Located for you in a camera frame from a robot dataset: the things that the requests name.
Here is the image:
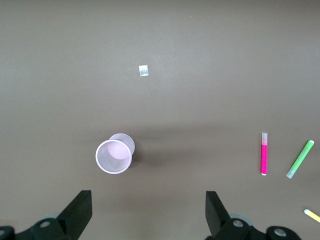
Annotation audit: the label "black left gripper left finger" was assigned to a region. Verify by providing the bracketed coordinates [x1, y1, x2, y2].
[0, 190, 93, 240]

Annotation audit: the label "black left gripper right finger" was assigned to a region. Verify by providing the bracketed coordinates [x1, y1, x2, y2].
[205, 191, 300, 240]

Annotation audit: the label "pink plastic cup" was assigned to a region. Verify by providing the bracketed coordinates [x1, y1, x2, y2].
[95, 132, 137, 174]

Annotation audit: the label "small clear tape piece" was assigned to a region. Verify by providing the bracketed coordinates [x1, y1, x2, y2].
[138, 64, 149, 78]

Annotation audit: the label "pink marker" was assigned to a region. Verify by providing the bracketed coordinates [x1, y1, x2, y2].
[260, 132, 270, 176]

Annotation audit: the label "green marker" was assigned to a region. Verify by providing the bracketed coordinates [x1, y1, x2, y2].
[285, 139, 315, 180]

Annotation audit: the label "yellow marker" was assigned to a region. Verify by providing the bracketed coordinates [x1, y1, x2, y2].
[303, 208, 320, 223]

